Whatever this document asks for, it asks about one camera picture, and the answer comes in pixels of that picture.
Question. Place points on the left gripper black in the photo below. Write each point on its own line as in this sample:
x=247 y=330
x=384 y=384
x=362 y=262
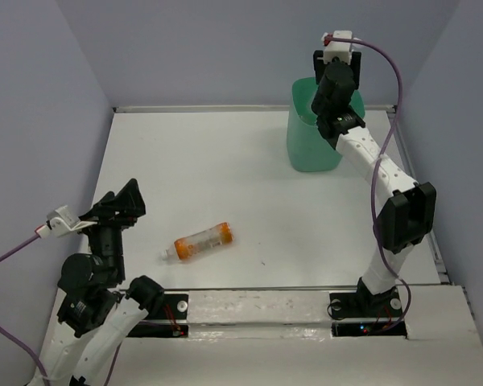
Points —
x=130 y=199

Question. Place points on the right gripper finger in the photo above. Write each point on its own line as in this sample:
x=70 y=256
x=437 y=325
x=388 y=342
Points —
x=355 y=65
x=318 y=64

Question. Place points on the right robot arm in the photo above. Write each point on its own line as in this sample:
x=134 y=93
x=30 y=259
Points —
x=402 y=209

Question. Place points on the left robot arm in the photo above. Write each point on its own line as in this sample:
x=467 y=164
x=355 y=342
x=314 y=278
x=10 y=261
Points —
x=94 y=318

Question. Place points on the green plastic bin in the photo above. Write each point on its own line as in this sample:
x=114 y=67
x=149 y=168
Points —
x=307 y=150

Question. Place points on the large orange label bottle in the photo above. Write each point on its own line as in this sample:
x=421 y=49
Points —
x=185 y=248

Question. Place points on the white foam strip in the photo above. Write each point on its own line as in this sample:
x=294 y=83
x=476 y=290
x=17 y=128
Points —
x=231 y=307

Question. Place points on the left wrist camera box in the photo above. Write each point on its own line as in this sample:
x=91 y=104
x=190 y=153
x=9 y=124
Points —
x=62 y=222

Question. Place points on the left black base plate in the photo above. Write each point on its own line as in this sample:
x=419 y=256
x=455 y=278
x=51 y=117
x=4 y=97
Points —
x=170 y=321

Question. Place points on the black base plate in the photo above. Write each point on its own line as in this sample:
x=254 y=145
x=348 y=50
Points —
x=170 y=321
x=350 y=320

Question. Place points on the aluminium back rail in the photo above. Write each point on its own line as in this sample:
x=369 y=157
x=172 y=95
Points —
x=199 y=108

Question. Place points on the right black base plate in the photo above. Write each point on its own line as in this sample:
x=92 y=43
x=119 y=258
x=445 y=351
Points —
x=350 y=320

